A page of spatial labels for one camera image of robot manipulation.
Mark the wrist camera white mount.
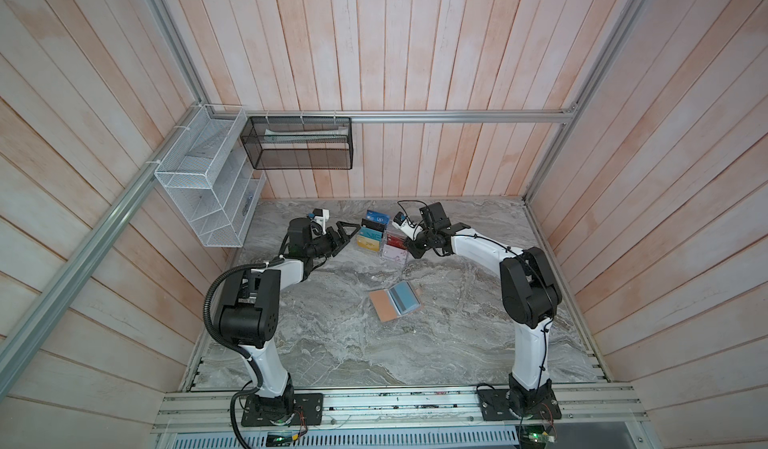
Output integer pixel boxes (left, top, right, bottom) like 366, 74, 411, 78
392, 211, 422, 240
307, 208, 330, 236

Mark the black card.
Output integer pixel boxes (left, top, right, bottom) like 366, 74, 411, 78
361, 219, 386, 232

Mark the aluminium front rail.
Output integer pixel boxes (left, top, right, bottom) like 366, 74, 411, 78
151, 383, 649, 434

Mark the yellow VIP card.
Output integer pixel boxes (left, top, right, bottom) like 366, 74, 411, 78
357, 235, 381, 252

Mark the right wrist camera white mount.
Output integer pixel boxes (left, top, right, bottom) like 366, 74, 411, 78
392, 211, 422, 240

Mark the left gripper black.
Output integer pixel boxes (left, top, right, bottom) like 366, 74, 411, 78
306, 221, 360, 258

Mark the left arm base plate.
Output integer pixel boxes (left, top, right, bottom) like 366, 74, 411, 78
240, 393, 324, 428

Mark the left aluminium wall rail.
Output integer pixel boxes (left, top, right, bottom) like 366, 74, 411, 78
1, 102, 203, 398

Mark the black corrugated cable hose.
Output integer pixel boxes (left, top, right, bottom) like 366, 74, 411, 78
202, 262, 271, 449

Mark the teal VIP card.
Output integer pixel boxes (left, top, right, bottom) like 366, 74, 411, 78
359, 226, 383, 241

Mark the white wire mesh shelf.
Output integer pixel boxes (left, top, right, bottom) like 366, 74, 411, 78
155, 104, 266, 248

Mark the red card on stand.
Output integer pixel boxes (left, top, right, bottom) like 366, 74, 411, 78
386, 234, 406, 250

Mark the blue card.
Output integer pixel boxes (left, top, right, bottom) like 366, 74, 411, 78
366, 210, 390, 226

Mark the black mesh basket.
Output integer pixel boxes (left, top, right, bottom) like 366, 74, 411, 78
240, 115, 354, 170

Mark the white pink card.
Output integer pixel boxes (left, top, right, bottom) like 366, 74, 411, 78
381, 245, 408, 264

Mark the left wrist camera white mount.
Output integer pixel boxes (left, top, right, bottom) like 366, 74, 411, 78
307, 208, 330, 236

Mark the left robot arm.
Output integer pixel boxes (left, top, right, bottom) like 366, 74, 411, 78
202, 212, 361, 418

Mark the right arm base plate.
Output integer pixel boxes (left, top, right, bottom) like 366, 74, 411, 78
476, 385, 562, 421

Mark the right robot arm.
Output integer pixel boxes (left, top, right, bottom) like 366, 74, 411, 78
393, 202, 563, 419

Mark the horizontal aluminium wall rail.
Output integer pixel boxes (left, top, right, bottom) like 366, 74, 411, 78
210, 105, 576, 124

